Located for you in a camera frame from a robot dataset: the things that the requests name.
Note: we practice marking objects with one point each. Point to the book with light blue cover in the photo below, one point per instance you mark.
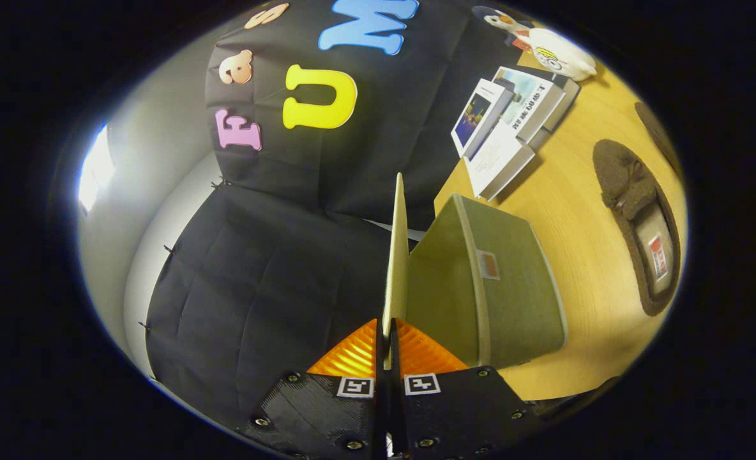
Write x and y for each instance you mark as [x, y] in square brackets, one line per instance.
[531, 102]

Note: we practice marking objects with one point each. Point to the green fabric storage box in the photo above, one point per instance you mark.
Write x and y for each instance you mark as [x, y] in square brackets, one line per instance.
[512, 300]

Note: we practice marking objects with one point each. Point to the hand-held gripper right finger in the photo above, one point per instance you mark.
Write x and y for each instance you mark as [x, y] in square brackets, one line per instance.
[454, 412]

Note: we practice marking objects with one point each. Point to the large white book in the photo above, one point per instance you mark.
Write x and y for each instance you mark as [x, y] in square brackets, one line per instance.
[496, 163]

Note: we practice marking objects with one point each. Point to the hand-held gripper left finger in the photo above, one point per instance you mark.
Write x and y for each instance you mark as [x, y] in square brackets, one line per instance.
[314, 412]

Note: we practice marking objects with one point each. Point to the small book dark blue cover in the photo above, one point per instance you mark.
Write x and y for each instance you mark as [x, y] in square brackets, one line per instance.
[480, 115]

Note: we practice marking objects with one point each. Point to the white plush toy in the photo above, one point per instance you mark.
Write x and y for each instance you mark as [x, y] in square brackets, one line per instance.
[563, 56]

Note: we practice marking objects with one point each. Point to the black backdrop cloth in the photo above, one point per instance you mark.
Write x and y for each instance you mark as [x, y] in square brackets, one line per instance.
[257, 287]

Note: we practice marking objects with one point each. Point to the black book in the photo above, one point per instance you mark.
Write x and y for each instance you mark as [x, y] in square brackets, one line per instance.
[563, 105]

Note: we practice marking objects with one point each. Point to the grey penguin plush toy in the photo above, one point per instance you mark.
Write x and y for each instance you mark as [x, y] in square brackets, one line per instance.
[502, 20]

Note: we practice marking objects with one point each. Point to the large ceiling light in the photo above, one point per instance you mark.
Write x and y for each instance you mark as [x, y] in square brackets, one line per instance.
[94, 169]

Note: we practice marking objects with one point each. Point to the brown fuzzy slipper shoe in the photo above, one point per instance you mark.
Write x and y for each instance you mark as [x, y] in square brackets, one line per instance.
[660, 137]
[627, 185]

